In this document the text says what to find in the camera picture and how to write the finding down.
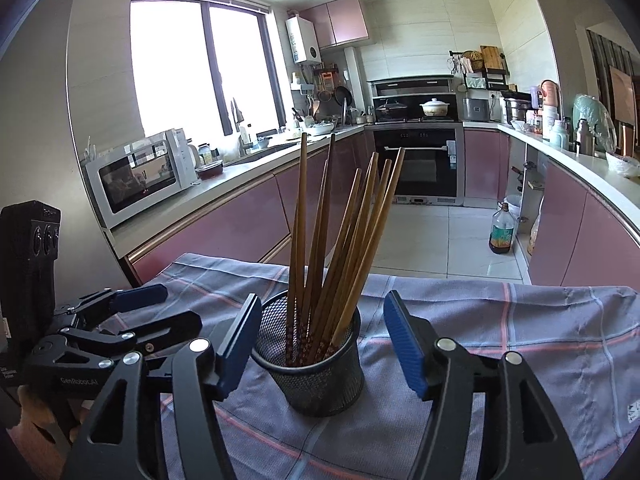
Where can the large kitchen window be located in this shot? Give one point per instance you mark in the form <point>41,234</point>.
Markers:
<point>170,70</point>

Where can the grey checked cloth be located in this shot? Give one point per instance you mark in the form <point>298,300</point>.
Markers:
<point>500,320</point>

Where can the white plastic bottle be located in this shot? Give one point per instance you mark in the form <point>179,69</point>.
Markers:
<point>559,135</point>

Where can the pink base cabinets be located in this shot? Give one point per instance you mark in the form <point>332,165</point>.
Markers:
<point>225,220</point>
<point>575,230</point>

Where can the black pot with glass lid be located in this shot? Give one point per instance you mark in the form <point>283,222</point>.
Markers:
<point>391,111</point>

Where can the purple cup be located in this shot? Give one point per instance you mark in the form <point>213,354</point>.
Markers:
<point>534,97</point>

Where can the black mesh utensil holder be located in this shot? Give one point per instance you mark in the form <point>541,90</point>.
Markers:
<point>320,385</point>

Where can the steel kitchen sink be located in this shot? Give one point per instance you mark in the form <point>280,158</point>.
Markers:
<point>267,152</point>

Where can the white plastic bag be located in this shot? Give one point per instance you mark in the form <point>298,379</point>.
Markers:
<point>624,164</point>

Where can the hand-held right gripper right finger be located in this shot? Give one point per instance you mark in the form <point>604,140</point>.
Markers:
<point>405,340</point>

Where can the cooking oil bottle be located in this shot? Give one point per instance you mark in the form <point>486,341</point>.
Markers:
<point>502,232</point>

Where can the hanging black frying pan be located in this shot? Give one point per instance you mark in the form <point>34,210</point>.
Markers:
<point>343,97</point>

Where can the pink wall cabinet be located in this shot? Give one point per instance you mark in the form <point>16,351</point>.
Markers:
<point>340,22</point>

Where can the stainless steel pot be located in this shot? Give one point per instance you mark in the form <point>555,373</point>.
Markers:
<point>517,109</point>

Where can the white kitchen countertop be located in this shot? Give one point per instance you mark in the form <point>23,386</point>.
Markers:
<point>235,175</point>

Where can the white bowl with food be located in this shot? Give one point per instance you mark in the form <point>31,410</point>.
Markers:
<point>320,129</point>

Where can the steel thermos bottle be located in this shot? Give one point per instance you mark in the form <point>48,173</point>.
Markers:
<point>584,140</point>

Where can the bunch of wooden chopsticks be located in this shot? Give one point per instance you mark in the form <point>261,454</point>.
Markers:
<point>300,200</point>

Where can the pink kettle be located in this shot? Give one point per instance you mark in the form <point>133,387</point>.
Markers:
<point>550,92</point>

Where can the wooden cutting board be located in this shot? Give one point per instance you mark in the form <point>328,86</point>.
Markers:
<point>490,57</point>

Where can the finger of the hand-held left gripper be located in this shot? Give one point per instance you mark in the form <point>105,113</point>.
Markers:
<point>137,296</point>
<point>165,325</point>

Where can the dark red bowl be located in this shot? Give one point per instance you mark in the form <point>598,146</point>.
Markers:
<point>209,170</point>

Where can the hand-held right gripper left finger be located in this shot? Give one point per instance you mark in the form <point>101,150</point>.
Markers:
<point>245,340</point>

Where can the black range hood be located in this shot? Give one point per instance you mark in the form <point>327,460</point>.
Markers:
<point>412,86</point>

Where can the brown wall picture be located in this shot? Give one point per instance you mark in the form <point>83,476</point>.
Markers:
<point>622,95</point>

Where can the white microwave oven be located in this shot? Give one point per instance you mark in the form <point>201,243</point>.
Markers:
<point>135,180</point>

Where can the black wall rack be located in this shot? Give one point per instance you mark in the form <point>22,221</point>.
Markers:
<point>492,80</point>

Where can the person's left hand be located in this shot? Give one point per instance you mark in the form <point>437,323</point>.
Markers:
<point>35,410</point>

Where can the black built-in oven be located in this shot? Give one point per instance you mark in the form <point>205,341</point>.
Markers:
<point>417,170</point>

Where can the green kitchen appliance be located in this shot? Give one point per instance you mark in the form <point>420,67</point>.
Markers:
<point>597,115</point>

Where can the white casserole pot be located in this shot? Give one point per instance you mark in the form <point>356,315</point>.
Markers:
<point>436,109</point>

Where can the white wall water heater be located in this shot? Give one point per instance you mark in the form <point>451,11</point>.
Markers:
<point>303,40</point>

